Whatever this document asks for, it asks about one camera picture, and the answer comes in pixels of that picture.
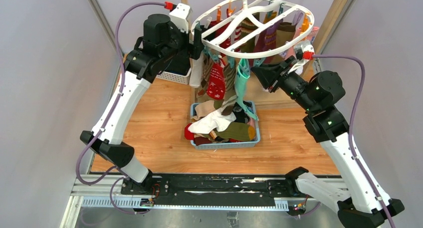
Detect red sock in basket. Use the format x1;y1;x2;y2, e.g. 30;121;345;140
184;123;195;141

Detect mint green sock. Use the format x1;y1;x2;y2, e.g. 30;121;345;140
234;58;258;121

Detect red patterned sock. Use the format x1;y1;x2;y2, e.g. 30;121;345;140
206;62;226;100

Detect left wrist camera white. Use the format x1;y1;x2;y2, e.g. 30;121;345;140
169;3;192;34

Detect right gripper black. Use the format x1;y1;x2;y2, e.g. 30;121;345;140
249;55;315;112

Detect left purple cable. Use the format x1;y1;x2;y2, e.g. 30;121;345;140
75;1;175;215

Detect black clothes in basket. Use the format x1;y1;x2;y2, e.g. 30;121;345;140
165;54;191;76

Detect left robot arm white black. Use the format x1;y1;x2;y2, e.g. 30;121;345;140
77;14;204;195

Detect black mounting base plate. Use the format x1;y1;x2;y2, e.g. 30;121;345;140
120;173;311;212

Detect white sock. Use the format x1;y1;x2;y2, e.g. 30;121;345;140
188;108;236;134

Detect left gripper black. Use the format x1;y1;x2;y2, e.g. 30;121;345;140
161;20;205;62

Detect white oval sock hanger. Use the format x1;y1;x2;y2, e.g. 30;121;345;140
191;0;315;59

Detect wooden rack frame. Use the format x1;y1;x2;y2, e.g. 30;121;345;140
181;0;352;109

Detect white laundry basket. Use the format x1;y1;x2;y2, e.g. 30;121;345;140
156;68;192;85

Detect pink sock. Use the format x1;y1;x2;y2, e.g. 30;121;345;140
285;26;320;75

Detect olive green sock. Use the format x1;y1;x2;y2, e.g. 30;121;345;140
210;122;256;142

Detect blue sock basket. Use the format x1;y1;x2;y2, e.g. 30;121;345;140
190;101;261;150

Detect argyle brown sock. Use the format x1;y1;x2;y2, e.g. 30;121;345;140
196;55;214;97

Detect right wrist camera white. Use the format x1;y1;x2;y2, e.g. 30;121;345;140
286;43;315;76

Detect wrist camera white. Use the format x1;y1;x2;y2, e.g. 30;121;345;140
169;3;192;34
286;43;315;76

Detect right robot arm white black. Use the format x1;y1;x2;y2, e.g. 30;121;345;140
252;63;405;228

